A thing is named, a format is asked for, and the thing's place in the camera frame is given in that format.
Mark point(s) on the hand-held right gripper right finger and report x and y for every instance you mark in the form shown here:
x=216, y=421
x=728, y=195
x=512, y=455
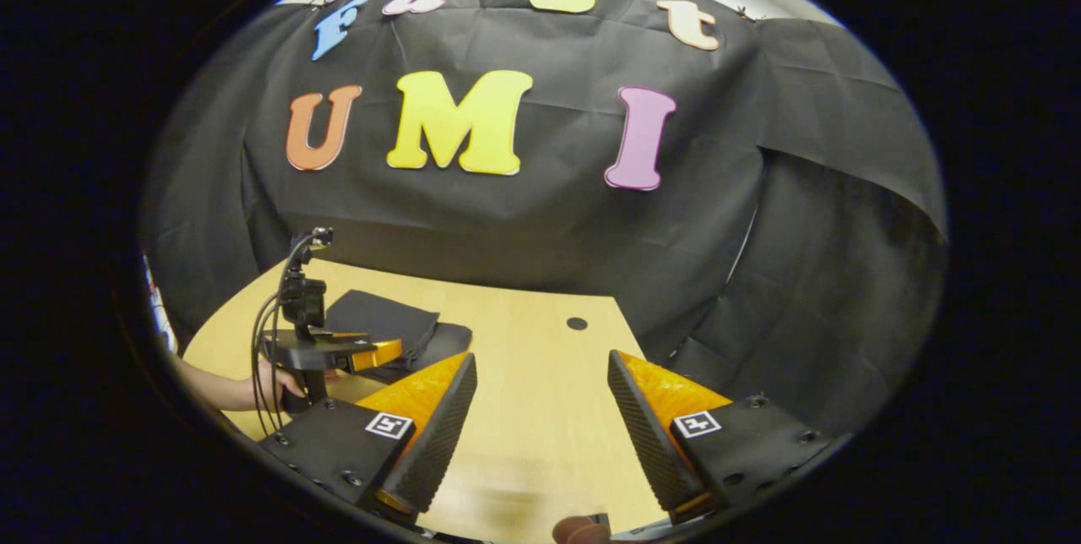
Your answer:
x=646, y=443

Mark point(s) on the white red striped object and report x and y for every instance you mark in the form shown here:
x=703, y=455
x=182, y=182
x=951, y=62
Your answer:
x=160, y=316

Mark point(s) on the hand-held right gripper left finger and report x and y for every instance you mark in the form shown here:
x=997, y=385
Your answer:
x=435, y=434

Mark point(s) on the dark grey jeans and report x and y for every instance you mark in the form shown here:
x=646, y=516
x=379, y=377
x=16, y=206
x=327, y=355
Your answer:
x=380, y=316

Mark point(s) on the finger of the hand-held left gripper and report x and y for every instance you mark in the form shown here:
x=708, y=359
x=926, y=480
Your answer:
x=376, y=354

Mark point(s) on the black backdrop cloth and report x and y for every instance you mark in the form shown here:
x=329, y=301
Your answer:
x=549, y=223

